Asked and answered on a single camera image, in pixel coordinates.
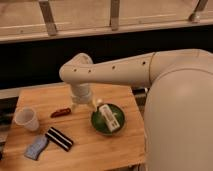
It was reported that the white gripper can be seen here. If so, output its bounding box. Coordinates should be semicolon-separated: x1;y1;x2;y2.
70;84;97;111

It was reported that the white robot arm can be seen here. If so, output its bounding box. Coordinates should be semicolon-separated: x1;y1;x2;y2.
59;49;213;171

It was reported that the wooden table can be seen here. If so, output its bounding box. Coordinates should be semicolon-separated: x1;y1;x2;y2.
0;84;145;171

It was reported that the translucent plastic cup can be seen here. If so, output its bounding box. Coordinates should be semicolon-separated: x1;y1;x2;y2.
14;107;39;131

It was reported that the metal railing frame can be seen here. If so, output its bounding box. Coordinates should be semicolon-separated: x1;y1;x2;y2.
0;0;213;43

